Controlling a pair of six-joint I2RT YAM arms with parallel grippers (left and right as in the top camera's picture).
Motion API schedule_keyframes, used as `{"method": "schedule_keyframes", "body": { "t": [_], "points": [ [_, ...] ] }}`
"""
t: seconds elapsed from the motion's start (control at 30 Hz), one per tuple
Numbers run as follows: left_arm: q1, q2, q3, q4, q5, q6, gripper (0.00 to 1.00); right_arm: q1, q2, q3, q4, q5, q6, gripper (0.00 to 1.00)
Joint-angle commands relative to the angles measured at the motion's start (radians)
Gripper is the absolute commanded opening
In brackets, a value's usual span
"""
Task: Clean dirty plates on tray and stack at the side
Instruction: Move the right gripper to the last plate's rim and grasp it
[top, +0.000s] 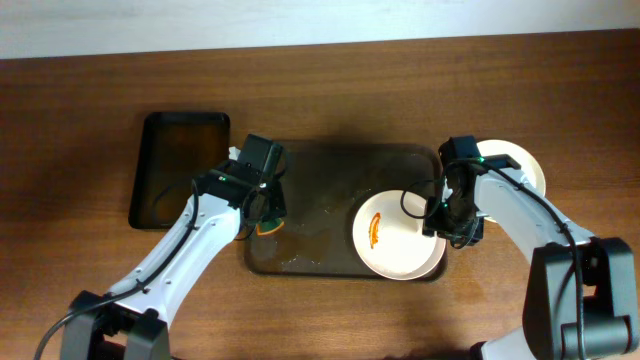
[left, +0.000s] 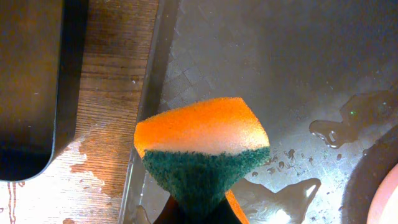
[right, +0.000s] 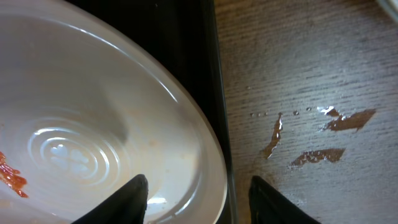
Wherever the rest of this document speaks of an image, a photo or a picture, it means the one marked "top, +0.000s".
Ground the small dark water tray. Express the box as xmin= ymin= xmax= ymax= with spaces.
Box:
xmin=128 ymin=111 xmax=230 ymax=230

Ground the white plate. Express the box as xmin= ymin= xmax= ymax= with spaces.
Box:
xmin=473 ymin=140 xmax=546 ymax=226
xmin=351 ymin=190 xmax=446 ymax=281

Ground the orange green scrub sponge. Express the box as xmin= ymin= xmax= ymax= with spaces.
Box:
xmin=256 ymin=218 xmax=284 ymax=236

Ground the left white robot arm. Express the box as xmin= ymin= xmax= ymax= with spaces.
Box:
xmin=57 ymin=134 xmax=287 ymax=359

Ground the large brown serving tray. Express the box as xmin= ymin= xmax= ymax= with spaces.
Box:
xmin=244 ymin=141 xmax=437 ymax=280

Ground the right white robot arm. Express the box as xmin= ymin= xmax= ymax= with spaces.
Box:
xmin=423 ymin=136 xmax=639 ymax=360

